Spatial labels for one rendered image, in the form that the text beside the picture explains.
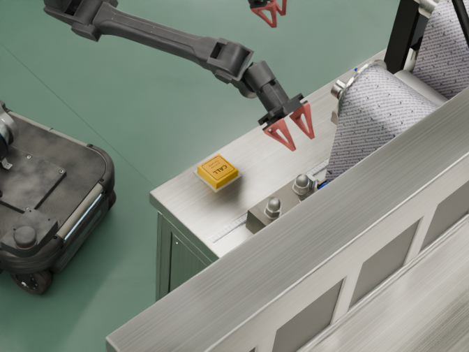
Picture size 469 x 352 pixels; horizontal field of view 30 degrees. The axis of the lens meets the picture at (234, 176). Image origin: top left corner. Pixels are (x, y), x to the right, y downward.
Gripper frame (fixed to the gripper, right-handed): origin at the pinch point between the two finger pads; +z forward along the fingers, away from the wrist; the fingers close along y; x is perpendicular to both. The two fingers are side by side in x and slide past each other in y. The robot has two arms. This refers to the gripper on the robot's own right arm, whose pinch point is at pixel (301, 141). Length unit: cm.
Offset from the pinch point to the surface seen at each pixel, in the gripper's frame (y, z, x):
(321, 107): -27.0, -4.8, -22.8
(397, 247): 41, 19, 64
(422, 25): -38.5, -7.5, 11.4
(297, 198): 9.4, 9.9, 0.5
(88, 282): 17, 0, -124
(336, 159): 0.3, 7.3, 7.3
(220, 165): 8.8, -5.6, -20.8
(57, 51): -44, -89, -176
